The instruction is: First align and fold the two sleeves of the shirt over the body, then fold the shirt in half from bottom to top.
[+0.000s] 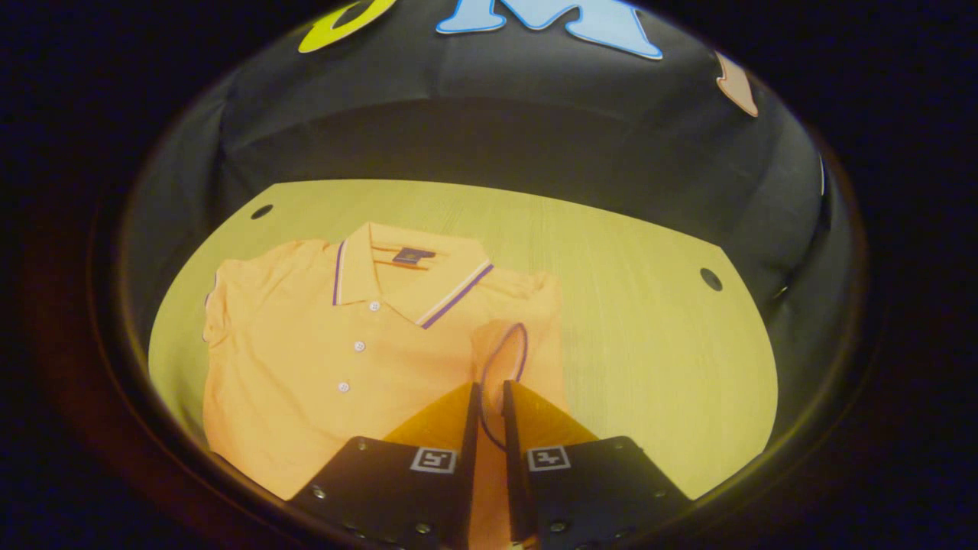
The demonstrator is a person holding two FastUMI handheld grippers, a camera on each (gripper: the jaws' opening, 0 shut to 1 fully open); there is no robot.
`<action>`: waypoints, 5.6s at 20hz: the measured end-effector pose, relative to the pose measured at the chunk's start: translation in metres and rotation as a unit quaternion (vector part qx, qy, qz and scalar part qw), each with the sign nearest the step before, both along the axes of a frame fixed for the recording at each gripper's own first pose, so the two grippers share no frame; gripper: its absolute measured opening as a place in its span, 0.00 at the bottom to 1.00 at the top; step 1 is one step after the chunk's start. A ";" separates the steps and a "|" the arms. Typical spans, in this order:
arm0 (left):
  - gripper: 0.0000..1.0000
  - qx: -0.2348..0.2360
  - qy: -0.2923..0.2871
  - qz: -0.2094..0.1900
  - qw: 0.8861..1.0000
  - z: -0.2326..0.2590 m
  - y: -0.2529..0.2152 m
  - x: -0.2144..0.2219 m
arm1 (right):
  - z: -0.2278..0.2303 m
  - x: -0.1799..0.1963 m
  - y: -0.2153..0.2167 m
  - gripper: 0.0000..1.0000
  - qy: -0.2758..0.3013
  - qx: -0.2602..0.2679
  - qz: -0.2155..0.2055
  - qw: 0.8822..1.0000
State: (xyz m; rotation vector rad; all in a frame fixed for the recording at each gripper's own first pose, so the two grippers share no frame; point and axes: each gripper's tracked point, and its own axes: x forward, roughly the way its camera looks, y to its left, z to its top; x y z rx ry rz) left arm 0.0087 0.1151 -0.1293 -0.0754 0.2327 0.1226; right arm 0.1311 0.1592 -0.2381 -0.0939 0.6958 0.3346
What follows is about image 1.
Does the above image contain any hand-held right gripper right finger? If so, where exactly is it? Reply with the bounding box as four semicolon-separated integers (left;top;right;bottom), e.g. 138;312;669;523
500;380;692;550

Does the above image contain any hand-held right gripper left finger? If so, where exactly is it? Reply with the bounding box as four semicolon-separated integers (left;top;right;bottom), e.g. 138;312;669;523
289;382;482;550

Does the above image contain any orange T-shirt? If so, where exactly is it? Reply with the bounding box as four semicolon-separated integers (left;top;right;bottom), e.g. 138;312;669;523
201;222;570;550

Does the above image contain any black backdrop cloth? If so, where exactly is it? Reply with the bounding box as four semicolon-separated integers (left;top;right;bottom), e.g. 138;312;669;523
126;0;850;459

